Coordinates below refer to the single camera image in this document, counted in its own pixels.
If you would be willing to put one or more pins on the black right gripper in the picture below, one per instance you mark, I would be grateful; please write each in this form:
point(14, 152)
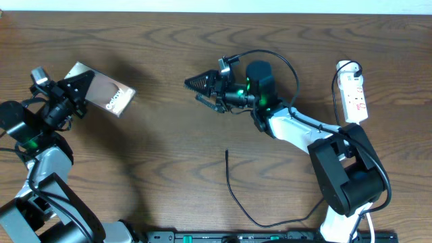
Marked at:
point(214, 77)

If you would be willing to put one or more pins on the Galaxy smartphone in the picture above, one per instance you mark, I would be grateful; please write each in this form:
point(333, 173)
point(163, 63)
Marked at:
point(105, 92)

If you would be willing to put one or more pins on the white power strip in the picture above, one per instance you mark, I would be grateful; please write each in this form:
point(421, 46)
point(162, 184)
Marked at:
point(350, 83)

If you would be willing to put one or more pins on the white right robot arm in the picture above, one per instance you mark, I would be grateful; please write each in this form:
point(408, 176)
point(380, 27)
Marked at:
point(349, 174)

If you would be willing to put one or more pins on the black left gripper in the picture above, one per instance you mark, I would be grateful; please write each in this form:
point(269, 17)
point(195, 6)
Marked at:
point(61, 90)

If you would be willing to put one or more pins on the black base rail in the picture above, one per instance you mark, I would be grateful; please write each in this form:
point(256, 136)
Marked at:
point(295, 235)

